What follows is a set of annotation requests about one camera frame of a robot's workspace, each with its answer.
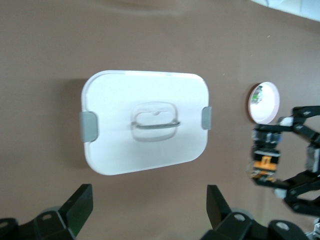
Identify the grey box lid handle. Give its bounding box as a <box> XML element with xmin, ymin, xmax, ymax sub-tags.
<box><xmin>131</xmin><ymin>121</ymin><xmax>181</xmax><ymax>130</ymax></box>

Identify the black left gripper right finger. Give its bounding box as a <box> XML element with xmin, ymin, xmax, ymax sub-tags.
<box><xmin>199</xmin><ymin>185</ymin><xmax>310</xmax><ymax>240</ymax></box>

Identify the white lidded storage box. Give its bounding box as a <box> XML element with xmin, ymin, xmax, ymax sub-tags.
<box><xmin>81</xmin><ymin>69</ymin><xmax>213</xmax><ymax>177</ymax></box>

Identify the pink round plate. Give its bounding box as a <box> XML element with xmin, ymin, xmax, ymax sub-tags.
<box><xmin>246</xmin><ymin>81</ymin><xmax>281</xmax><ymax>125</ymax></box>

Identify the grey box latch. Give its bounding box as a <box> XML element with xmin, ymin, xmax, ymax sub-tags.
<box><xmin>79</xmin><ymin>111</ymin><xmax>98</xmax><ymax>143</ymax></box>
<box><xmin>201</xmin><ymin>106</ymin><xmax>213</xmax><ymax>130</ymax></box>

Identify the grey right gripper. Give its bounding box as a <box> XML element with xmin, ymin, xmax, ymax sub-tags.
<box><xmin>252</xmin><ymin>105</ymin><xmax>320</xmax><ymax>216</ymax></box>

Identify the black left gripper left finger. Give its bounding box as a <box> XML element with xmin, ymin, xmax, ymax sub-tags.
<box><xmin>0</xmin><ymin>184</ymin><xmax>94</xmax><ymax>240</ymax></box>

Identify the brown table cover mat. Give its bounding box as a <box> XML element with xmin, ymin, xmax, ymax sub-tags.
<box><xmin>0</xmin><ymin>0</ymin><xmax>320</xmax><ymax>240</ymax></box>

